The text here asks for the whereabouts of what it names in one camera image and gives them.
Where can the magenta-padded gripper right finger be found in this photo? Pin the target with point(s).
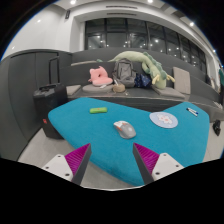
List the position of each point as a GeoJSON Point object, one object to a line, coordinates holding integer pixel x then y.
{"type": "Point", "coordinates": [148, 159]}

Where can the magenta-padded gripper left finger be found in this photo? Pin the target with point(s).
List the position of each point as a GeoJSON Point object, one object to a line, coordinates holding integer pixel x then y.
{"type": "Point", "coordinates": [77, 159]}

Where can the grey computer mouse orange accents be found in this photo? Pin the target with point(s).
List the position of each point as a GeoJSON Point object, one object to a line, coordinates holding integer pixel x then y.
{"type": "Point", "coordinates": [126, 130]}

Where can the round light blue mouse pad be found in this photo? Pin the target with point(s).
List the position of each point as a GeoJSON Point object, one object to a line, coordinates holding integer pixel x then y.
{"type": "Point", "coordinates": [163, 120]}

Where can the small green case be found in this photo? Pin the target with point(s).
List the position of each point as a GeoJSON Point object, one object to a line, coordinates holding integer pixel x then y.
{"type": "Point", "coordinates": [98, 110]}

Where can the grey stepped bench seating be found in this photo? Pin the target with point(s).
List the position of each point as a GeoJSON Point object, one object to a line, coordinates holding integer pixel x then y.
{"type": "Point", "coordinates": [146, 97]}

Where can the white marker blue cap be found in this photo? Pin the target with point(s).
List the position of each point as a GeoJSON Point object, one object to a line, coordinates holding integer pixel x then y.
{"type": "Point", "coordinates": [192, 111]}

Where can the black suitcase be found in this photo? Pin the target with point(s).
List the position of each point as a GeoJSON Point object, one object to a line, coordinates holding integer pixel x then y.
{"type": "Point", "coordinates": [50, 100]}

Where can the small square grey cushion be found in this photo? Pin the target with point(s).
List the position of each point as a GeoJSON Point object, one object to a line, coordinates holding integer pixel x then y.
{"type": "Point", "coordinates": [73, 89]}

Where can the flat grey seat cushion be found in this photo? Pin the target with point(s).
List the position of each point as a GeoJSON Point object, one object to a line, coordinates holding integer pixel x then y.
{"type": "Point", "coordinates": [170, 92]}

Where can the round grey seat cushion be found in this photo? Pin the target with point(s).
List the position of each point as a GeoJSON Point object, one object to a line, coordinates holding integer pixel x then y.
{"type": "Point", "coordinates": [95, 89]}

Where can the black bag on floor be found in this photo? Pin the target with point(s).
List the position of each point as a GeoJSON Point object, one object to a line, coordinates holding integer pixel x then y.
{"type": "Point", "coordinates": [217, 127]}

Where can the round woven straw basket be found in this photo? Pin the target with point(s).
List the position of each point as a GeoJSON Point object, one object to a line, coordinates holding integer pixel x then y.
{"type": "Point", "coordinates": [119, 88]}

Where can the dark blue patterned bag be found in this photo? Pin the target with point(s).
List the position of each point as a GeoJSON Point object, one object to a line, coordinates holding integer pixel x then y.
{"type": "Point", "coordinates": [143, 80]}

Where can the pink plush pillow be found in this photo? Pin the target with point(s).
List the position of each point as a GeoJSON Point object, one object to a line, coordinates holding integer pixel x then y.
{"type": "Point", "coordinates": [99, 78]}

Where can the upright square grey cushion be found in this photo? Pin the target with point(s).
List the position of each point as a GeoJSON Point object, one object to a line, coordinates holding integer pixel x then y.
{"type": "Point", "coordinates": [181, 80]}

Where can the grey backpack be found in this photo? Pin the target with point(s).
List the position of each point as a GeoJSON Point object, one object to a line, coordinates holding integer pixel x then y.
{"type": "Point", "coordinates": [124, 73]}

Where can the long green dragon plush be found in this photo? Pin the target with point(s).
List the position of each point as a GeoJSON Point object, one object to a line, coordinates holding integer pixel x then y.
{"type": "Point", "coordinates": [153, 66]}

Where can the person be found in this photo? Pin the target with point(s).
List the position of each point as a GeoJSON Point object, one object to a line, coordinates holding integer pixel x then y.
{"type": "Point", "coordinates": [221, 76]}

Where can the ceiling lights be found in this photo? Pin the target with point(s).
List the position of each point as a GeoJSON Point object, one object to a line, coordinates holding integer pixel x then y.
{"type": "Point", "coordinates": [72, 2]}

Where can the dark glass window wall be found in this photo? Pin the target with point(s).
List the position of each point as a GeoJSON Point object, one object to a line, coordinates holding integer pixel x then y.
{"type": "Point", "coordinates": [116, 40]}

